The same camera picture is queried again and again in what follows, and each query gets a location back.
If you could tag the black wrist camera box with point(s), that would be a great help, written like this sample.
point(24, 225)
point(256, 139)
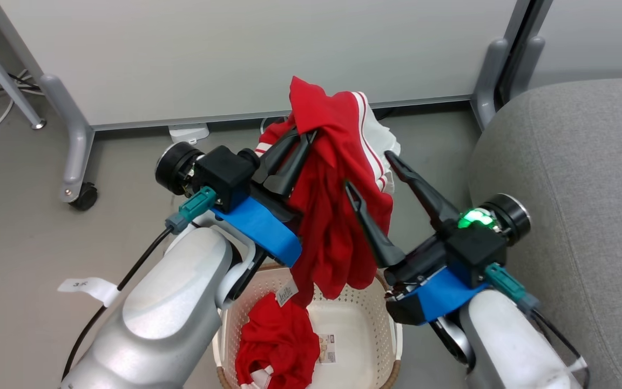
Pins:
point(224, 175)
point(475, 251)

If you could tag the short grey partition foot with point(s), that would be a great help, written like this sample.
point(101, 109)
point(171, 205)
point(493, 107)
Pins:
point(490, 81)
point(527, 65)

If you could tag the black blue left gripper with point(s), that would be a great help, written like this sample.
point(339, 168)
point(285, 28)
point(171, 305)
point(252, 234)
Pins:
point(259, 227)

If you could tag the small white partition panel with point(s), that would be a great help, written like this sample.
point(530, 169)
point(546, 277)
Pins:
point(597, 38)

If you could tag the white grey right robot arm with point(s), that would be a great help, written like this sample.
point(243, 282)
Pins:
point(505, 346)

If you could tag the black caster wheel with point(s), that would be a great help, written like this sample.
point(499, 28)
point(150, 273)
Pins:
point(85, 197)

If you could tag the grey fabric sofa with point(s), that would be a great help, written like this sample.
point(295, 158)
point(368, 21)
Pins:
point(586, 162)

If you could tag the large white partition panel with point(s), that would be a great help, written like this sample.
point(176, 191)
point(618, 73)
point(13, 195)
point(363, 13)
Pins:
point(235, 54)

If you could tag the white power adapter box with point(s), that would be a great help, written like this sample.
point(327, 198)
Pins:
point(189, 133)

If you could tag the cream perforated laundry basket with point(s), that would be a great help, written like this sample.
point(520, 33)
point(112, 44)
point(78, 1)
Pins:
point(359, 324)

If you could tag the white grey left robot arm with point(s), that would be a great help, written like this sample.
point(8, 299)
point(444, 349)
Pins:
point(170, 302)

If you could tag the grey metal table leg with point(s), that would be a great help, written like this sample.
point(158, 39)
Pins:
point(3, 75)

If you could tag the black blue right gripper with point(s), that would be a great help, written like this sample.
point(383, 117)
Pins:
point(435, 294)

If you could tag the red clothing with white stripes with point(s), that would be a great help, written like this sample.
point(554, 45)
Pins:
point(332, 227)

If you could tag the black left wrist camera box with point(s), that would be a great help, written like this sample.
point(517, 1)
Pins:
point(224, 175)

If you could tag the long grey partition foot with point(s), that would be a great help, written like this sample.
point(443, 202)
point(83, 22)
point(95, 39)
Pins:
point(76, 140)

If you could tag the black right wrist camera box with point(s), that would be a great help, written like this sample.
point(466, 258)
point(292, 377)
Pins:
point(475, 251)

